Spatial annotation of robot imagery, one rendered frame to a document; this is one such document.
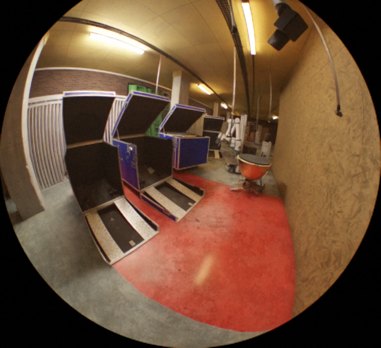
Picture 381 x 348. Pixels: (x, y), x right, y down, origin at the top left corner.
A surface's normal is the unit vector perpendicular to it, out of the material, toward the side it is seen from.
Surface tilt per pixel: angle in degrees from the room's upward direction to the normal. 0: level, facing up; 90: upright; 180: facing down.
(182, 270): 0
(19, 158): 90
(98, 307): 0
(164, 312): 0
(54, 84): 90
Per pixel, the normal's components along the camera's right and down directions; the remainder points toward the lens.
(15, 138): 0.88, 0.21
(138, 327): 0.08, -0.95
